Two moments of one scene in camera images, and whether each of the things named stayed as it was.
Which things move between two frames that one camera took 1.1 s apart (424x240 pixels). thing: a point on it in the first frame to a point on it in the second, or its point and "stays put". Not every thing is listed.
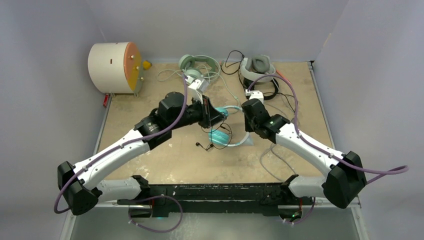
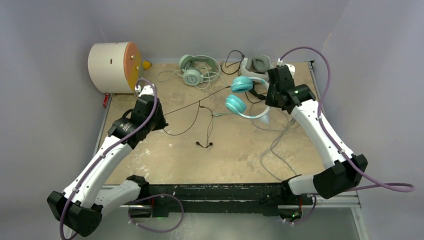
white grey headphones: (253, 68) stays put
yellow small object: (147, 65) stays put
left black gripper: (209, 115) to (161, 123)
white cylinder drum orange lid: (116, 67) stays put
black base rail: (265, 199) stays put
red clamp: (105, 100) stays put
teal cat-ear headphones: (222, 138) to (236, 103)
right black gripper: (247, 127) to (271, 102)
